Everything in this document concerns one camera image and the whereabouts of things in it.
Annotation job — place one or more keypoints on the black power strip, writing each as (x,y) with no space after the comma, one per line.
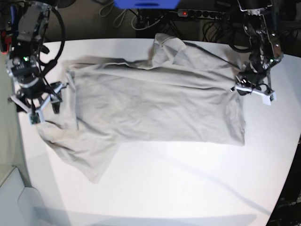
(200,14)

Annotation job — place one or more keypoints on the red black clamp tool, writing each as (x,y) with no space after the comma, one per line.
(5,41)

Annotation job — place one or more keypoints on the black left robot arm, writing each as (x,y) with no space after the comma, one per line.
(260,25)

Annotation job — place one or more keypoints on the blue base camera housing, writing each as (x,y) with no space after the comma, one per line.
(146,4)

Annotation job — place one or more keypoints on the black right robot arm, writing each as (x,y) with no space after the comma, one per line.
(23,61)

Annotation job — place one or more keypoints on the beige t-shirt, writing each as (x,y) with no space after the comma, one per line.
(181,93)

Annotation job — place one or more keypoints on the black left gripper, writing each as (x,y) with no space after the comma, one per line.
(255,78)

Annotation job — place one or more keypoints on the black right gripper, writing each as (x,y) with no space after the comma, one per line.
(39,95)

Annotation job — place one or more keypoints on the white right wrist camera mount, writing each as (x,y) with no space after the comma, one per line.
(35,116)

